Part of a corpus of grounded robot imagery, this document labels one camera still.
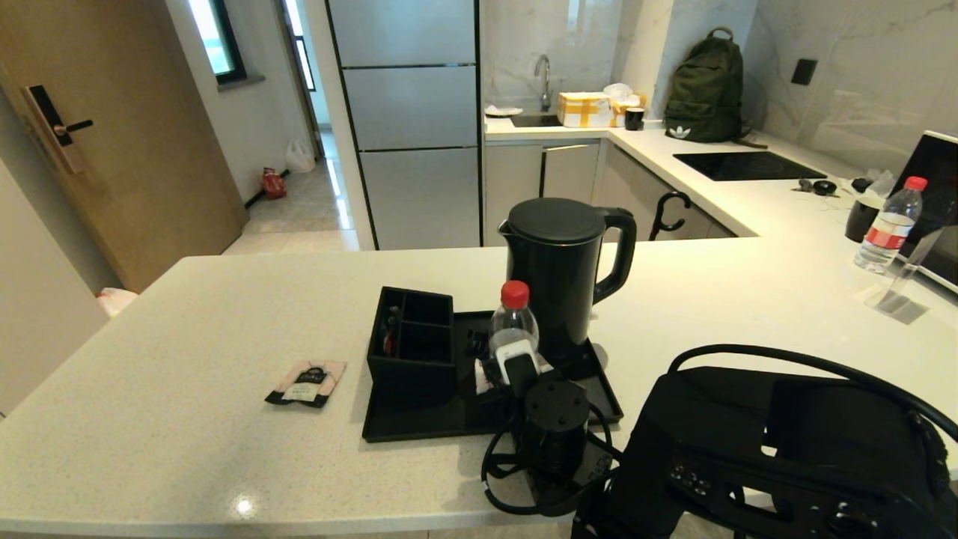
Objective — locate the clear acrylic sign holder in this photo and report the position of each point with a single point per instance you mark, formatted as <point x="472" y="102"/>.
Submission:
<point x="897" y="299"/>

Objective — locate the dark green backpack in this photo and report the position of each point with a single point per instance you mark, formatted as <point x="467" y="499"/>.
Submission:
<point x="706" y="88"/>

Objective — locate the black electronic door lock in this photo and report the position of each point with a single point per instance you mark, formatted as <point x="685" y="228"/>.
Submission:
<point x="49" y="117"/>

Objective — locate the black induction cooktop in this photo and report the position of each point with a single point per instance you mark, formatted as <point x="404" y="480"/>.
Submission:
<point x="751" y="166"/>

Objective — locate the pale pink white bag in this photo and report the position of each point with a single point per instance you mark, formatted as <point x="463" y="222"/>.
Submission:
<point x="117" y="302"/>

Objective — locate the white box yellow tape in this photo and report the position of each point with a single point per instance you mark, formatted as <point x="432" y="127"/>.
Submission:
<point x="585" y="111"/>

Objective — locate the crumpled white plastic bag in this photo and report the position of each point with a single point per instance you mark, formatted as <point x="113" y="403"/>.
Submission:
<point x="620" y="91"/>

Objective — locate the black mug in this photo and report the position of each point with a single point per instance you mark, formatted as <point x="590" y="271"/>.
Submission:
<point x="635" y="120"/>

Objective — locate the chrome kitchen faucet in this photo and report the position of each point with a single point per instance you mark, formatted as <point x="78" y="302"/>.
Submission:
<point x="545" y="76"/>

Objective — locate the grey cabinet door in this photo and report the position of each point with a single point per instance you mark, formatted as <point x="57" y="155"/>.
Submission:
<point x="571" y="174"/>
<point x="512" y="193"/>

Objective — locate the crumpled clear plastic wrap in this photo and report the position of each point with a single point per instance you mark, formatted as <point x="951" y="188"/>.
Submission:
<point x="879" y="182"/>

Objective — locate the clear water bottle red cap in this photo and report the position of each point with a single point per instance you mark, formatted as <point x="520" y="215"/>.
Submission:
<point x="887" y="230"/>
<point x="515" y="322"/>

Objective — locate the black rectangular serving tray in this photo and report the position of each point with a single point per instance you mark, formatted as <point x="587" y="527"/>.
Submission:
<point x="419" y="423"/>

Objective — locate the red plastic bag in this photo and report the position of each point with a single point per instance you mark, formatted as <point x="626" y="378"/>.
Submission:
<point x="274" y="184"/>

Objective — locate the black wall socket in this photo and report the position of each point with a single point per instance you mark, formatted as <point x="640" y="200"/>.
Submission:
<point x="804" y="71"/>

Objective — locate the black compartment organizer box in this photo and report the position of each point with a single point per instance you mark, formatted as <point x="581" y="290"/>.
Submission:
<point x="408" y="382"/>

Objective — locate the narrow dark framed glass door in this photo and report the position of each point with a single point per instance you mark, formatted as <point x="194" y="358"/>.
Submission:
<point x="299" y="45"/>

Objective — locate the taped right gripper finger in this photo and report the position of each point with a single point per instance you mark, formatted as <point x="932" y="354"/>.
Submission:
<point x="546" y="364"/>
<point x="484" y="376"/>

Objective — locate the dark kitchen sink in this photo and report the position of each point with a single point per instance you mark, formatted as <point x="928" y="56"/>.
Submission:
<point x="536" y="120"/>

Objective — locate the dark framed window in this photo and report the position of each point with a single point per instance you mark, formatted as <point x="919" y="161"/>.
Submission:
<point x="217" y="37"/>

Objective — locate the white plate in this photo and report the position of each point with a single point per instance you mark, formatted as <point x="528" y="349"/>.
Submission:
<point x="502" y="111"/>

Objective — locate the pink tea bag packet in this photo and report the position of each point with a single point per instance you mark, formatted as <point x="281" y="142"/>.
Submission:
<point x="308" y="383"/>

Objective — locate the red sachet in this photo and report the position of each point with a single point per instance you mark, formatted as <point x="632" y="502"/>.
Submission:
<point x="388" y="340"/>

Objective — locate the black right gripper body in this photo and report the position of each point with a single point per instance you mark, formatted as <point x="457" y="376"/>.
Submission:
<point x="509" y="397"/>

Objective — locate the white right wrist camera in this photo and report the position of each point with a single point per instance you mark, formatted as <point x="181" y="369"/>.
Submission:
<point x="506" y="359"/>

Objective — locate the silver refrigerator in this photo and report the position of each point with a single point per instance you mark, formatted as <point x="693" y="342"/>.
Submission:
<point x="412" y="112"/>

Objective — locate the brown wooden door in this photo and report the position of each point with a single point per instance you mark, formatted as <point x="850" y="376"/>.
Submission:
<point x="150" y="150"/>

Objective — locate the black cup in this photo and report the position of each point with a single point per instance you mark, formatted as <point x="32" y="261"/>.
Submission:
<point x="861" y="219"/>

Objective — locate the black electric kettle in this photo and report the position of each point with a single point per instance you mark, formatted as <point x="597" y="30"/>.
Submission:
<point x="569" y="262"/>

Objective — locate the black key bundle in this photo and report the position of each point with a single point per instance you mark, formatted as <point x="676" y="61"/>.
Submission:
<point x="825" y="187"/>

